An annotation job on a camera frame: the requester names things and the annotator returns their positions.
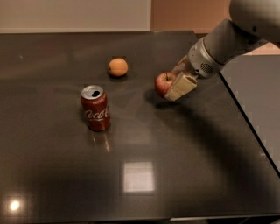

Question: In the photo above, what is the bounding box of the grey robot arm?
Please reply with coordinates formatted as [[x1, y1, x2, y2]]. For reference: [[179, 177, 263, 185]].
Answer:
[[164, 0, 280, 101]]

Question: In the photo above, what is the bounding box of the red Coca-Cola can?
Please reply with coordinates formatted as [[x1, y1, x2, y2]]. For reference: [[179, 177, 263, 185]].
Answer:
[[80, 85, 110, 132]]

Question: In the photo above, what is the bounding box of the orange fruit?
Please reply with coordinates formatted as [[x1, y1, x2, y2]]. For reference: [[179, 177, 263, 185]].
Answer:
[[108, 58, 129, 77]]

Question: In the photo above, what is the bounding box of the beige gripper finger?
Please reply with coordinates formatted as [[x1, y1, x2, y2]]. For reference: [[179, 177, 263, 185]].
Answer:
[[164, 72, 197, 102], [171, 56, 189, 74]]

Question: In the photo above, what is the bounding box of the red apple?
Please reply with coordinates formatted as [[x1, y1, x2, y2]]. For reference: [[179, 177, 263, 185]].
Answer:
[[154, 72, 177, 98]]

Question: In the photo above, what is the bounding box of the grey side table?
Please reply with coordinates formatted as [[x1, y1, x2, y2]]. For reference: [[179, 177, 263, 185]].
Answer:
[[221, 55, 280, 172]]

